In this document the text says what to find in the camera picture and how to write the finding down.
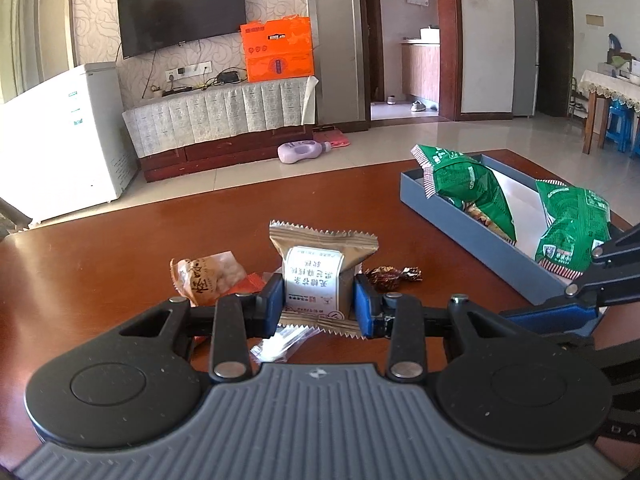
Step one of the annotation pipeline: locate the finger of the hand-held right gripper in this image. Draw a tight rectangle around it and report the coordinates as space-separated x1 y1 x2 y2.
500 225 640 344

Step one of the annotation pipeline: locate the tv cabinet with cloth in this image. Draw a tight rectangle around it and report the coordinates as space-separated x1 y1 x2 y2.
122 76 320 160

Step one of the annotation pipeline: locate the black wall television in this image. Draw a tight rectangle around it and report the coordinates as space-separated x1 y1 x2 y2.
116 0 247 60

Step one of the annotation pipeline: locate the pale curtain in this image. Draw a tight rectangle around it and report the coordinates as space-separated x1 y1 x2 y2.
0 0 77 104

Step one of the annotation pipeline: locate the blue plastic stool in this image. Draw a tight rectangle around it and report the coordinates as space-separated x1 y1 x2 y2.
602 100 634 154

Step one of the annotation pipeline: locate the white chest freezer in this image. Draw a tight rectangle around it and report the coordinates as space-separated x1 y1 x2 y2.
0 62 139 227

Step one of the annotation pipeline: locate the dark wooden TV cabinet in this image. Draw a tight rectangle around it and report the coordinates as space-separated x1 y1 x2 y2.
142 124 317 184

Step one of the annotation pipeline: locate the beige snack packet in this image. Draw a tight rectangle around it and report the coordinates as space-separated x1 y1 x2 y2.
269 219 379 342

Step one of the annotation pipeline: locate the orange gift box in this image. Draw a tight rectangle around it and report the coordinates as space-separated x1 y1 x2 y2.
240 16 317 84

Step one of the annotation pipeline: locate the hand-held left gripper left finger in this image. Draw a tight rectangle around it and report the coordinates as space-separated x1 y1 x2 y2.
121 274 286 382

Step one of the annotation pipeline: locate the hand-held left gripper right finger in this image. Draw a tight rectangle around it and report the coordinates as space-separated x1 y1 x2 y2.
353 274 521 382

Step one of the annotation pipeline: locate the kitchen counter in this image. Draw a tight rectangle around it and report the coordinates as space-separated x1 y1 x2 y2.
401 36 441 99

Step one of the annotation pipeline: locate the pink floor scale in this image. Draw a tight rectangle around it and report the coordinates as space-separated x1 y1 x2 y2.
312 127 351 150

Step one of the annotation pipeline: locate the white wall power strip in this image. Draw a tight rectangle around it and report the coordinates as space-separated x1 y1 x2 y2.
165 60 212 81

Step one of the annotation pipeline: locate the orange snack packet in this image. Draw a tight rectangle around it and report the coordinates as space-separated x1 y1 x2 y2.
170 252 271 309

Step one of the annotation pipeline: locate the dining table with lace cloth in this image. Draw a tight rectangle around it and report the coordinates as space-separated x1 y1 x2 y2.
571 67 640 156

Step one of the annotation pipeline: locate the green snack bag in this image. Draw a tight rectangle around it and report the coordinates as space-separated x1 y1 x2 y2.
410 143 519 247
533 178 614 281

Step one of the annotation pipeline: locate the purple detergent bottle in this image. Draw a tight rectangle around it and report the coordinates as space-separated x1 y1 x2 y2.
278 140 332 166

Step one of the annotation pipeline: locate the grey cardboard box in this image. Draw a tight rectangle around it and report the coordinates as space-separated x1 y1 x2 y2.
399 152 609 312

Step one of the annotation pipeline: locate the brown wrapped candy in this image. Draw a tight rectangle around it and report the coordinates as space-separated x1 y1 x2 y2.
363 265 424 294

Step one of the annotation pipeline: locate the clear sunflower seed packet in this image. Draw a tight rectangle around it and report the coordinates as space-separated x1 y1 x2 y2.
249 325 324 364

